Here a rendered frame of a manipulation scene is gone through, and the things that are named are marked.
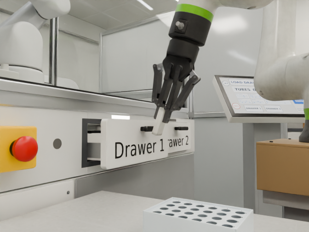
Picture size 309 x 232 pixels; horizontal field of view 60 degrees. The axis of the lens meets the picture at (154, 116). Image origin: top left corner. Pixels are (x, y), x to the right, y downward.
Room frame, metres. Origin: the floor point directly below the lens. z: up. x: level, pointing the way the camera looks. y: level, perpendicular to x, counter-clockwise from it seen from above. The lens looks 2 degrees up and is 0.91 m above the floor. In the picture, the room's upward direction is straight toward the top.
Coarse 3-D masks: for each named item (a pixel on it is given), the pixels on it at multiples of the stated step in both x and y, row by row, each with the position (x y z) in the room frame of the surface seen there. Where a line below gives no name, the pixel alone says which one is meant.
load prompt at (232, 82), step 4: (232, 80) 1.45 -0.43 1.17; (236, 80) 1.46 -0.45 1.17; (240, 80) 1.47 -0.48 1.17; (244, 80) 1.47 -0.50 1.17; (248, 80) 1.48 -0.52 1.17; (252, 80) 1.48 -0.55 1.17; (232, 84) 1.43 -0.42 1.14; (236, 84) 1.44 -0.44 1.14; (240, 84) 1.44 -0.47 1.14; (244, 84) 1.45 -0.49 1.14; (248, 84) 1.45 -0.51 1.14; (252, 84) 1.46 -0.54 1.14
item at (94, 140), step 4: (88, 136) 0.63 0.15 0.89; (92, 136) 0.62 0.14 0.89; (96, 136) 0.62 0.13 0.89; (100, 136) 0.61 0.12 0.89; (88, 140) 0.63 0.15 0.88; (92, 140) 0.62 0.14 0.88; (96, 140) 0.62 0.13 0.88; (100, 140) 0.61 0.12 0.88; (88, 144) 0.63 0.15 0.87; (92, 144) 0.62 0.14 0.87; (96, 144) 0.61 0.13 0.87; (100, 144) 0.61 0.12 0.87; (88, 148) 0.63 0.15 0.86; (92, 148) 0.62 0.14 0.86; (96, 148) 0.61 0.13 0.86; (100, 148) 0.61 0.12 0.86; (88, 152) 0.63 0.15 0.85; (92, 152) 0.62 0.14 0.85; (96, 152) 0.61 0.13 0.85; (100, 152) 0.61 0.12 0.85; (88, 156) 0.63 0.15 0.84; (92, 156) 0.62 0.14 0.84; (96, 156) 0.61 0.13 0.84; (100, 156) 0.61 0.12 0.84; (100, 160) 0.61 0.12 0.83
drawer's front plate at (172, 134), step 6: (168, 126) 0.95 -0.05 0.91; (174, 126) 0.99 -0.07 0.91; (180, 126) 1.04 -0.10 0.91; (186, 126) 1.09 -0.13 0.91; (168, 132) 0.95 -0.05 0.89; (174, 132) 0.99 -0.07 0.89; (180, 132) 1.04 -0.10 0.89; (186, 132) 1.09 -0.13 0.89; (168, 138) 0.95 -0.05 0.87; (174, 138) 0.99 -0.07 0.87; (180, 138) 1.04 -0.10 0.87; (186, 138) 1.09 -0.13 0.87; (168, 144) 0.95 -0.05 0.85; (180, 144) 1.04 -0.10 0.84; (168, 150) 0.95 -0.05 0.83; (174, 150) 0.99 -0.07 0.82; (180, 150) 1.04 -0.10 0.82
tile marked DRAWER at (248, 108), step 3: (246, 105) 1.33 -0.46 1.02; (249, 105) 1.34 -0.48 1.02; (252, 105) 1.34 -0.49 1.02; (255, 105) 1.34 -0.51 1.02; (258, 105) 1.35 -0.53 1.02; (246, 108) 1.32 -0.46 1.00; (249, 108) 1.32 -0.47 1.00; (252, 108) 1.33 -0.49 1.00; (255, 108) 1.33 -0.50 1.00; (258, 108) 1.33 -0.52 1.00; (261, 108) 1.34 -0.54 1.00; (246, 111) 1.31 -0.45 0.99; (249, 111) 1.31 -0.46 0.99; (252, 111) 1.31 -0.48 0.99; (255, 111) 1.31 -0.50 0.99; (258, 111) 1.32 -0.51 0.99; (261, 111) 1.32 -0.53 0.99
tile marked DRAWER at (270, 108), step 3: (264, 105) 1.36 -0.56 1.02; (267, 105) 1.36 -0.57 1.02; (270, 105) 1.36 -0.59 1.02; (273, 105) 1.37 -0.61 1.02; (276, 105) 1.37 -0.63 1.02; (279, 105) 1.37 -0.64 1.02; (267, 108) 1.34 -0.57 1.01; (270, 108) 1.35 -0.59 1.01; (273, 108) 1.35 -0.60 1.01; (276, 108) 1.36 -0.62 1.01; (279, 108) 1.36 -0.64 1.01; (267, 111) 1.33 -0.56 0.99; (270, 111) 1.33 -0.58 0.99; (273, 111) 1.34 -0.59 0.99; (276, 111) 1.34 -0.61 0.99; (279, 111) 1.34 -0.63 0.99; (282, 111) 1.35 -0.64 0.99
